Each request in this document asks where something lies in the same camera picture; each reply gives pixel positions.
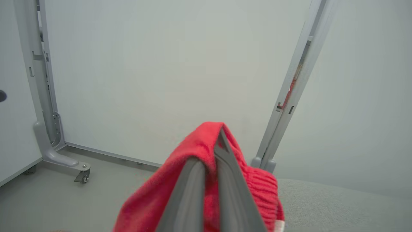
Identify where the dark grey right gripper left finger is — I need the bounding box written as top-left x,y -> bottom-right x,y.
156,157 -> 206,232

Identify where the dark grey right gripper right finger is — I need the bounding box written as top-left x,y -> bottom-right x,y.
214,128 -> 268,232

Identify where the red knitted garment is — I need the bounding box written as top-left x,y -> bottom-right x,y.
113,121 -> 286,232

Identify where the light grey fabric sofa seat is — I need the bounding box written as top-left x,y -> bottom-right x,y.
276,178 -> 412,232

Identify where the small caster wheel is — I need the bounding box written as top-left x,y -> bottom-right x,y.
74,169 -> 90,185

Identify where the white partition panel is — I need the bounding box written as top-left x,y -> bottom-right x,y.
44,0 -> 313,168

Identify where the grey partition post with caster foot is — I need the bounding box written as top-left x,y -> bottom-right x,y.
14,0 -> 91,185

